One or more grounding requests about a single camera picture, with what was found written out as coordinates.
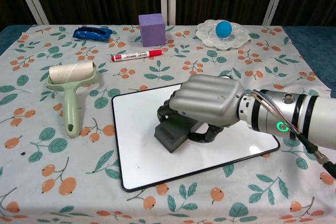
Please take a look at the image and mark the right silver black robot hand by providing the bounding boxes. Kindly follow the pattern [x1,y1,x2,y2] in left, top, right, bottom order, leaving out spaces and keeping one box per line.
[156,74,246,143]

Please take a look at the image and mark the grey whiteboard eraser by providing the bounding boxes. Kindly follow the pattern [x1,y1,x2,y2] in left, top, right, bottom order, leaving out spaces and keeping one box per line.
[153,118,203,154]

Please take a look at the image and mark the black-rimmed whiteboard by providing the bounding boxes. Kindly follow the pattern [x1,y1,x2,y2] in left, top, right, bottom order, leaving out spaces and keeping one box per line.
[111,82,280,192]

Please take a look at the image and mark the red white marker pen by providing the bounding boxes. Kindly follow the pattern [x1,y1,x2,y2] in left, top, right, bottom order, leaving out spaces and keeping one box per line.
[110,48,163,63]

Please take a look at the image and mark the white flower-shaped palette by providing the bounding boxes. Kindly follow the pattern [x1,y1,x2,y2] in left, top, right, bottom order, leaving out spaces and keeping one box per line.
[196,19,251,51]

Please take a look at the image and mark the blue ball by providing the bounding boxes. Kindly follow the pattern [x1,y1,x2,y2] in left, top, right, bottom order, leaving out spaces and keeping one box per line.
[215,20,234,38]

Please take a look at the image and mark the purple foam cube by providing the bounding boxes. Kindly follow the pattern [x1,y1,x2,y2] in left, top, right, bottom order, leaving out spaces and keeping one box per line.
[138,13,166,48]

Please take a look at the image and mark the blue crumpled wrapper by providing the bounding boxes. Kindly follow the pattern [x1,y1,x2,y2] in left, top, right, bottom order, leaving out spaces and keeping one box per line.
[72,26,112,43]

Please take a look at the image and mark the green lint roller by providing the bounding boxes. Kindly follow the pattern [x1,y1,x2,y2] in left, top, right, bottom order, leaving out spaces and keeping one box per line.
[46,60,100,138]

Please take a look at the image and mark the floral tablecloth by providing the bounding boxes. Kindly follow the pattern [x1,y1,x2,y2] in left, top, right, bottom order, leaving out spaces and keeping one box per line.
[0,24,336,224]

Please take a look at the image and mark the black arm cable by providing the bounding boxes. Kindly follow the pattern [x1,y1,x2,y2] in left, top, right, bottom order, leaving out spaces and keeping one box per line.
[296,132,336,175]

